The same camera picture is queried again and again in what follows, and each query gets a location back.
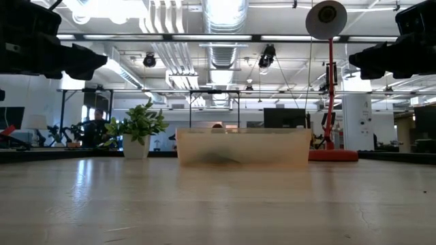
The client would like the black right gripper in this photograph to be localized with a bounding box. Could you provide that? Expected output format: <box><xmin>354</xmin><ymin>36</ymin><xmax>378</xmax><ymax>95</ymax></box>
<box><xmin>349</xmin><ymin>0</ymin><xmax>436</xmax><ymax>80</ymax></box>

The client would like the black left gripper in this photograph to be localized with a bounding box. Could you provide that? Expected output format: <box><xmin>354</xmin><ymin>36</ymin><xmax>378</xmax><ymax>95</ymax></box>
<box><xmin>0</xmin><ymin>0</ymin><xmax>108</xmax><ymax>81</ymax></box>

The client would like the orange translucent plastic bin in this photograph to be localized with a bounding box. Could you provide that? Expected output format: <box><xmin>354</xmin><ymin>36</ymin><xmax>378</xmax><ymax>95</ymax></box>
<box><xmin>175</xmin><ymin>127</ymin><xmax>312</xmax><ymax>168</ymax></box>

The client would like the white pillar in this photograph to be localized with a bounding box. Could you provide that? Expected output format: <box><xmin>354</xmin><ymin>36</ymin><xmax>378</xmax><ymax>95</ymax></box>
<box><xmin>342</xmin><ymin>94</ymin><xmax>375</xmax><ymax>151</ymax></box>

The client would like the black round ceiling spotlight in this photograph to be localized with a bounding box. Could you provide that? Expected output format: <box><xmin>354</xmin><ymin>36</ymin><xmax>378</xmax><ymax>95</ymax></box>
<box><xmin>142</xmin><ymin>52</ymin><xmax>157</xmax><ymax>68</ymax></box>

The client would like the large dark screen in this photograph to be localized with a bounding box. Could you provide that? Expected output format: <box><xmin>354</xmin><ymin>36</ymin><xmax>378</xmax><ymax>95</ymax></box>
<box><xmin>414</xmin><ymin>105</ymin><xmax>436</xmax><ymax>152</ymax></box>

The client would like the dark monitor screen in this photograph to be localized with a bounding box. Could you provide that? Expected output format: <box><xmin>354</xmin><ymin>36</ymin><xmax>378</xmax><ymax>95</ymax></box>
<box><xmin>0</xmin><ymin>106</ymin><xmax>25</xmax><ymax>130</ymax></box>

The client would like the green plant in white pot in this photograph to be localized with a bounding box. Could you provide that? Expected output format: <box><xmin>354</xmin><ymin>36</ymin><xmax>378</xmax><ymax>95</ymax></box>
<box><xmin>104</xmin><ymin>97</ymin><xmax>170</xmax><ymax>160</ymax></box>

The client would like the red desk lamp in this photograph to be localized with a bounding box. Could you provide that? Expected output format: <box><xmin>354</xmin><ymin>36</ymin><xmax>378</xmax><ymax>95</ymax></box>
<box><xmin>305</xmin><ymin>0</ymin><xmax>359</xmax><ymax>162</ymax></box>

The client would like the black computer monitor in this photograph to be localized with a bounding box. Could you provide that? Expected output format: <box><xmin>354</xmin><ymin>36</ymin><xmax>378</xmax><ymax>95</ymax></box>
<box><xmin>263</xmin><ymin>108</ymin><xmax>307</xmax><ymax>129</ymax></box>

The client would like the black overhead rig beam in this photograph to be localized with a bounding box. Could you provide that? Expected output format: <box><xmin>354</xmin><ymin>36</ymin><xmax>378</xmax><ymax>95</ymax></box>
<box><xmin>56</xmin><ymin>33</ymin><xmax>399</xmax><ymax>44</ymax></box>

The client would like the black background rig frame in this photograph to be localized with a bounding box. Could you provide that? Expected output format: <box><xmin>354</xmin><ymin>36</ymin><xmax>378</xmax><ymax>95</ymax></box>
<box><xmin>56</xmin><ymin>87</ymin><xmax>115</xmax><ymax>137</ymax></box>
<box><xmin>189</xmin><ymin>89</ymin><xmax>240</xmax><ymax>129</ymax></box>

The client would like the black overhead camera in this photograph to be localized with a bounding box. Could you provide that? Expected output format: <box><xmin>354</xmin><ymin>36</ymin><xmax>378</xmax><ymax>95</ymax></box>
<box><xmin>258</xmin><ymin>44</ymin><xmax>277</xmax><ymax>69</ymax></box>

